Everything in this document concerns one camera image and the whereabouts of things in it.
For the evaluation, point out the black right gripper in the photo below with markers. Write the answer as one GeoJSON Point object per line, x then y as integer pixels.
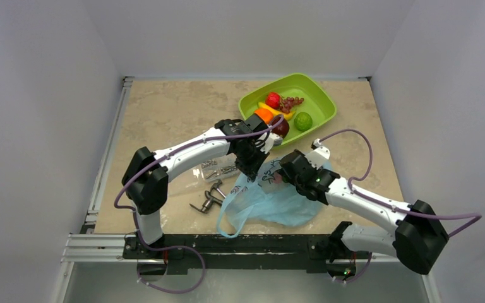
{"type": "Point", "coordinates": [291, 168]}

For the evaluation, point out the light blue plastic bag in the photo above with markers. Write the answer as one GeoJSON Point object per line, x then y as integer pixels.
{"type": "Point", "coordinates": [267, 199]}

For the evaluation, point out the dark red fake fruit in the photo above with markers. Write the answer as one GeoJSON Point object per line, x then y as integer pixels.
{"type": "Point", "coordinates": [288, 103]}

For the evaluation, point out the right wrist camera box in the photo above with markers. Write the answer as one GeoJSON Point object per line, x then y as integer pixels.
{"type": "Point", "coordinates": [319, 155]}

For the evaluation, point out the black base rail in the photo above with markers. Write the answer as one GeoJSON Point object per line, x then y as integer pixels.
{"type": "Point", "coordinates": [312, 253]}

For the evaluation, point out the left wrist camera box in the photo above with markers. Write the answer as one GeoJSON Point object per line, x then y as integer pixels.
{"type": "Point", "coordinates": [271, 140]}

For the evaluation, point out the green plastic tray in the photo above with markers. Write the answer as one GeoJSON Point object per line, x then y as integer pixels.
{"type": "Point", "coordinates": [304, 102]}

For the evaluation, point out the yellow fake fruit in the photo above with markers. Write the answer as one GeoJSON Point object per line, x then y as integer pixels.
{"type": "Point", "coordinates": [274, 112]}

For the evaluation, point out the green fake fruit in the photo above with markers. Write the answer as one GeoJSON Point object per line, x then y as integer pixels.
{"type": "Point", "coordinates": [303, 121]}

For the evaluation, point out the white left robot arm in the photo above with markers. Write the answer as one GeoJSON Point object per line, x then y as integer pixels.
{"type": "Point", "coordinates": [147, 178]}

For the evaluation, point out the dark red fake apple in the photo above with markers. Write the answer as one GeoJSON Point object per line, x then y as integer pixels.
{"type": "Point", "coordinates": [282, 129]}

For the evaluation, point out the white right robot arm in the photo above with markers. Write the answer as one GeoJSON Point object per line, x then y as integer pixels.
{"type": "Point", "coordinates": [411, 233]}

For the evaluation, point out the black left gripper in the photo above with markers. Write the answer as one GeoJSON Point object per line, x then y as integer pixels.
{"type": "Point", "coordinates": [251, 171]}

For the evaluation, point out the black metal clamp tool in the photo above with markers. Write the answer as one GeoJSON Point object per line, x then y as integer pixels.
{"type": "Point", "coordinates": [208, 203]}

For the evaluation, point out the clear plastic screw box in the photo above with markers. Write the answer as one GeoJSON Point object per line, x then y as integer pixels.
{"type": "Point", "coordinates": [197, 177]}

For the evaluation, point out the orange fake fruit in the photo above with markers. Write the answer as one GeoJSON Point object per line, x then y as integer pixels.
{"type": "Point", "coordinates": [264, 114]}

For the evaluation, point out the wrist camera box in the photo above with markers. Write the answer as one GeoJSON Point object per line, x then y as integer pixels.
{"type": "Point", "coordinates": [319, 155]}
{"type": "Point", "coordinates": [271, 140]}

